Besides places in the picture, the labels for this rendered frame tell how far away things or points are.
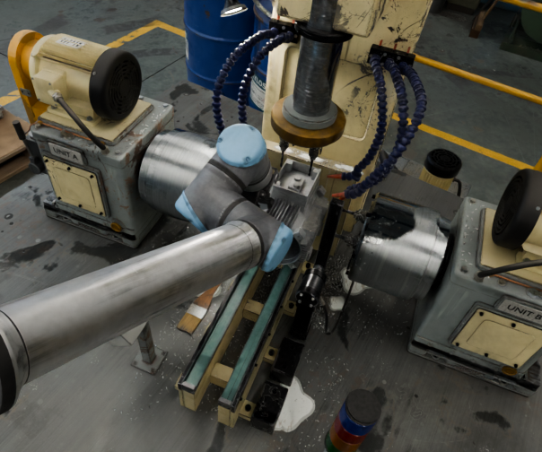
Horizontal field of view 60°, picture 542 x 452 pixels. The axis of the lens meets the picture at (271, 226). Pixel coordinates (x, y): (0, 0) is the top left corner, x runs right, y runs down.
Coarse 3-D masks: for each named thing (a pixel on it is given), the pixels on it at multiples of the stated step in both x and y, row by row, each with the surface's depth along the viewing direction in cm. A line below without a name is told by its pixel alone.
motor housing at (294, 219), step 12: (276, 204) 124; (288, 204) 124; (312, 204) 128; (276, 216) 120; (288, 216) 121; (300, 216) 123; (312, 216) 126; (324, 216) 133; (300, 240) 121; (312, 240) 125; (288, 252) 131; (300, 252) 123; (288, 264) 128
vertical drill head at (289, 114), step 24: (312, 0) 89; (336, 0) 87; (312, 24) 92; (312, 48) 95; (336, 48) 95; (312, 72) 98; (336, 72) 100; (288, 96) 112; (312, 96) 102; (288, 120) 108; (312, 120) 105; (336, 120) 110; (288, 144) 113; (312, 144) 107
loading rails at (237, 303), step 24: (312, 264) 146; (240, 288) 126; (288, 288) 127; (216, 312) 119; (240, 312) 128; (264, 312) 121; (288, 312) 134; (216, 336) 115; (264, 336) 115; (192, 360) 110; (216, 360) 118; (240, 360) 112; (264, 360) 124; (192, 384) 107; (216, 384) 119; (240, 384) 107; (192, 408) 113; (240, 408) 114
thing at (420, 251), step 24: (360, 216) 127; (384, 216) 115; (408, 216) 115; (432, 216) 116; (360, 240) 116; (384, 240) 113; (408, 240) 112; (432, 240) 112; (360, 264) 116; (384, 264) 114; (408, 264) 112; (432, 264) 112; (384, 288) 119; (408, 288) 115
